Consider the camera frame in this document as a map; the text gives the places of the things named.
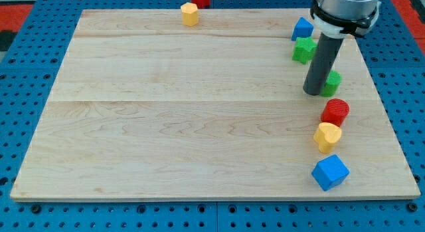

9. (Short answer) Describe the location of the red cylinder block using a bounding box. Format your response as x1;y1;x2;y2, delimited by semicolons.
321;98;350;127

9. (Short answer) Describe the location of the blue cube block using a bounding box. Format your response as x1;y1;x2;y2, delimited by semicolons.
311;155;350;191

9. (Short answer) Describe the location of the yellow heart block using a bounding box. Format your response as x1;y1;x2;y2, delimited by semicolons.
313;122;342;154

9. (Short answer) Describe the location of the wooden board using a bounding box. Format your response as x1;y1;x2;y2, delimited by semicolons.
10;9;420;202

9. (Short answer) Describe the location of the yellow hexagon block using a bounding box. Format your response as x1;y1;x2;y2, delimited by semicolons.
181;3;199;27

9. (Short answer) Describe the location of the green star block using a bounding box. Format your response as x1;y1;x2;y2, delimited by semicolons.
292;37;317;64

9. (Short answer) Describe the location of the green cylinder block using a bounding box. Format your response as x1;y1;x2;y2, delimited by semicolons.
320;70;342;97

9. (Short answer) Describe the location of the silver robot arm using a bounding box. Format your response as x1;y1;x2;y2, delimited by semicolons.
310;0;381;39

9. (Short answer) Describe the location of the blue triangular block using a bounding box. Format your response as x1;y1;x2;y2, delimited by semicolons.
291;17;314;41

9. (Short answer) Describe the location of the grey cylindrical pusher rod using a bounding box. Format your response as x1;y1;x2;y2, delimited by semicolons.
303;33;344;96

